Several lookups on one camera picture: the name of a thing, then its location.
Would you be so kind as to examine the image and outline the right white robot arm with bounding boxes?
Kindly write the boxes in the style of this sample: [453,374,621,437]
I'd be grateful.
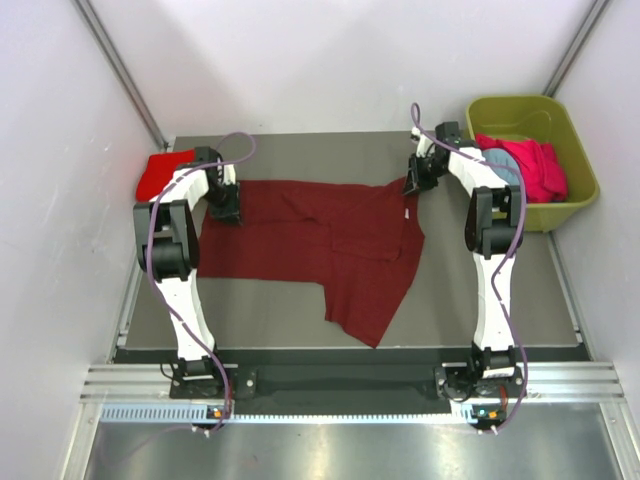
[403,120,526,403]

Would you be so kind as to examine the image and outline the dark red t-shirt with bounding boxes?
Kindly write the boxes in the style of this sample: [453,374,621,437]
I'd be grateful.
[198,179,425,348]

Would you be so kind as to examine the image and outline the purple cable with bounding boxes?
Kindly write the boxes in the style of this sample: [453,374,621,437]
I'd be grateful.
[409,102,530,435]
[142,131,259,436]

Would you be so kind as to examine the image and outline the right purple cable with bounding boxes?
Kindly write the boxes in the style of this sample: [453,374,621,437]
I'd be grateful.
[409,102,530,435]

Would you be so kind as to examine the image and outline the aluminium front rail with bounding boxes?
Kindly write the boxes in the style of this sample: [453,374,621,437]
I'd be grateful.
[80,362,624,402]

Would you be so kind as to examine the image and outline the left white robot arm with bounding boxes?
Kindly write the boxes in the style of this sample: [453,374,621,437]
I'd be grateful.
[133,146,241,401]

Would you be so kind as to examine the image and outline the folded bright red t-shirt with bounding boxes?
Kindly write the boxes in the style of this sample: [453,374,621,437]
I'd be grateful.
[135,149,195,202]

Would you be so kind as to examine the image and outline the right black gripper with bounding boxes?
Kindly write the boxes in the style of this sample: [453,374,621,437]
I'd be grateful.
[402,153,448,196]

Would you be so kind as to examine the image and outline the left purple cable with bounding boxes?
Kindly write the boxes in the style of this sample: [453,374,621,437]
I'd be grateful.
[142,131,259,436]

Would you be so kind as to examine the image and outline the grey slotted cable duct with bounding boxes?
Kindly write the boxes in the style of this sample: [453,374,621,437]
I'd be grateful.
[100,403,498,425]

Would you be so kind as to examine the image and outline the light blue garment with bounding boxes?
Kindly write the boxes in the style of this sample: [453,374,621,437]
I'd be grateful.
[482,148,521,185]

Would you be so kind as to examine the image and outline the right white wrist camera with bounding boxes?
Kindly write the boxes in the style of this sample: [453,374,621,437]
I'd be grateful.
[410,127,434,158]

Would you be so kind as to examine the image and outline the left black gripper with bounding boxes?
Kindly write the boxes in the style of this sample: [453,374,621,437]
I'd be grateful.
[201,181,242,227]

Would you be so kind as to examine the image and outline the olive green plastic bin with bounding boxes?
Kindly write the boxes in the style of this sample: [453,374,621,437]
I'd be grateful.
[466,95,599,232]

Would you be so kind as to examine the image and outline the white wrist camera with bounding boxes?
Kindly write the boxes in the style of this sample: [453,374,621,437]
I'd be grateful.
[410,127,434,158]
[222,165,237,185]

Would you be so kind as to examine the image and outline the pink garment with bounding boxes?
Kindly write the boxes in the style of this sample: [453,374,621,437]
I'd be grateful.
[475,134,568,204]

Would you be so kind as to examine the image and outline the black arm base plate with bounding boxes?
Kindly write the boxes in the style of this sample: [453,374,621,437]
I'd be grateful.
[170,364,524,401]

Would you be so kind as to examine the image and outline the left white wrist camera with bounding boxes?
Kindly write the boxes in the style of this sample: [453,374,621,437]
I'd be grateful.
[222,165,237,185]

